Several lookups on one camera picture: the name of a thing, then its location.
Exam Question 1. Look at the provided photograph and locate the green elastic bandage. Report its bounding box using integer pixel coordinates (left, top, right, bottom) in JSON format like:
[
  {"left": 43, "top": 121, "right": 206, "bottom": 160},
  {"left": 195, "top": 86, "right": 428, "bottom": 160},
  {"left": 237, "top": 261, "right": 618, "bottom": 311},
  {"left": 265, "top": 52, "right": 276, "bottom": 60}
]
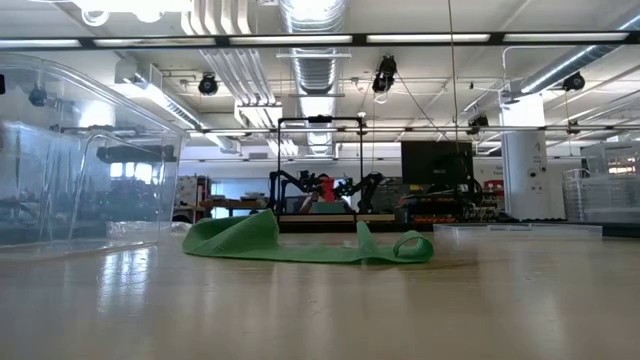
[{"left": 181, "top": 208, "right": 435, "bottom": 266}]

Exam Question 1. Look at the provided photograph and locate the clear plastic container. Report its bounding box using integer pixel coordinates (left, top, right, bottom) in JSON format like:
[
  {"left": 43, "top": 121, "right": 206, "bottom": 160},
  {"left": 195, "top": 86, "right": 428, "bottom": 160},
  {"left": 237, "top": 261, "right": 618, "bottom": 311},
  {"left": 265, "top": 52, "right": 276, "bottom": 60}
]
[{"left": 0, "top": 52, "right": 190, "bottom": 261}]

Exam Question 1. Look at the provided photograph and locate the wooden table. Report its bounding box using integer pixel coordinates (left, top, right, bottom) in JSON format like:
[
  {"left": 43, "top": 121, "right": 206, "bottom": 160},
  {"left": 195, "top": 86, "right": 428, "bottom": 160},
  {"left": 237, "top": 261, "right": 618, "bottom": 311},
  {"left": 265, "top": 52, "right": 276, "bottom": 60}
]
[{"left": 199, "top": 197, "right": 271, "bottom": 219}]

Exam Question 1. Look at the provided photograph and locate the black monitor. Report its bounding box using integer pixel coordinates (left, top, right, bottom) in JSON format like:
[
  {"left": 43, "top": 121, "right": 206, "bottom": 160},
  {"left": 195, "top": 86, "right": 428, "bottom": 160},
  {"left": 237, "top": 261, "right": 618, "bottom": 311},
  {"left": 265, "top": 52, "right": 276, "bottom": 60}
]
[{"left": 400, "top": 140, "right": 475, "bottom": 189}]

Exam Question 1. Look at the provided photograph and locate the black overhead light bar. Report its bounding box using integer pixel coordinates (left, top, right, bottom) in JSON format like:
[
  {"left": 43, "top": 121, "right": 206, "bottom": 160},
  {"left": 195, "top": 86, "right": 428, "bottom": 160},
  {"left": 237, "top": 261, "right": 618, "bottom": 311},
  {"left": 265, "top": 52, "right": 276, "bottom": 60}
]
[{"left": 0, "top": 30, "right": 640, "bottom": 50}]

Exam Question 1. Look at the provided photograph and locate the clear plastic bag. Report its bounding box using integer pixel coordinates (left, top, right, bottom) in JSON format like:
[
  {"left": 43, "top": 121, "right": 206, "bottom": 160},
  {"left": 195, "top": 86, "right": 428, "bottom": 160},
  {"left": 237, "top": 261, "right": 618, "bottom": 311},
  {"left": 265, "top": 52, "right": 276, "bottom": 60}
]
[{"left": 107, "top": 219, "right": 192, "bottom": 242}]

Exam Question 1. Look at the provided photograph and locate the white round pillar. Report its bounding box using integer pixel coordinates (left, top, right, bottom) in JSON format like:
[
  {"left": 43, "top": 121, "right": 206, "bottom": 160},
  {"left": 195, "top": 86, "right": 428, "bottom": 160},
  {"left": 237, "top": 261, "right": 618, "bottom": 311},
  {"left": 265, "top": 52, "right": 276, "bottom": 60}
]
[{"left": 501, "top": 94, "right": 551, "bottom": 221}]

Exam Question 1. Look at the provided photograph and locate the stack of clear lids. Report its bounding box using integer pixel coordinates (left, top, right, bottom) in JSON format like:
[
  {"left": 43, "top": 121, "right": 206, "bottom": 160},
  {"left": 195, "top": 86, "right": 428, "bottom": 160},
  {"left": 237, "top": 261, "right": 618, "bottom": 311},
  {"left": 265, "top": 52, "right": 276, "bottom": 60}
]
[{"left": 562, "top": 168, "right": 591, "bottom": 221}]

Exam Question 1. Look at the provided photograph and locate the stack of clear containers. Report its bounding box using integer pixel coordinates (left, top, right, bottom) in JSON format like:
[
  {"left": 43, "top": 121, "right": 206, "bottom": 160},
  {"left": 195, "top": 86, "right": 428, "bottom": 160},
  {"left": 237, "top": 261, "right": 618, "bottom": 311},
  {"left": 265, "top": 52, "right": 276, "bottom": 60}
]
[{"left": 579, "top": 142, "right": 640, "bottom": 224}]

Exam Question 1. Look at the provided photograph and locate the distant black station frame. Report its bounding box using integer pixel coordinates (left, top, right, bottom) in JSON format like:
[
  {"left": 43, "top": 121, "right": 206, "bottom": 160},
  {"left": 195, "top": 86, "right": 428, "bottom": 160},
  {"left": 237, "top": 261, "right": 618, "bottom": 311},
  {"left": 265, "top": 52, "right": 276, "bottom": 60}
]
[{"left": 276, "top": 115, "right": 365, "bottom": 221}]

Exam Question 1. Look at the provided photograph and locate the silver ceiling duct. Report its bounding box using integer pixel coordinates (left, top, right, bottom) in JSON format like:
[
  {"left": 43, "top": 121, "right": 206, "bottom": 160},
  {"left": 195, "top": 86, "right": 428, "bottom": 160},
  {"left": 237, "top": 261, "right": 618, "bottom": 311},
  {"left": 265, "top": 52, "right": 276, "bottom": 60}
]
[
  {"left": 277, "top": 0, "right": 349, "bottom": 156},
  {"left": 519, "top": 14, "right": 640, "bottom": 96}
]

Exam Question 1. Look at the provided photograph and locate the thin hanging cable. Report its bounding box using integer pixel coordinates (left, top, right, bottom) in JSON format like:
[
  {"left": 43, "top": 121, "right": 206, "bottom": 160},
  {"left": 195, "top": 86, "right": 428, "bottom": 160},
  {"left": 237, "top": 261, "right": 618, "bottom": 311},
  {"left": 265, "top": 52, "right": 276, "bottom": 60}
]
[{"left": 446, "top": 0, "right": 460, "bottom": 151}]

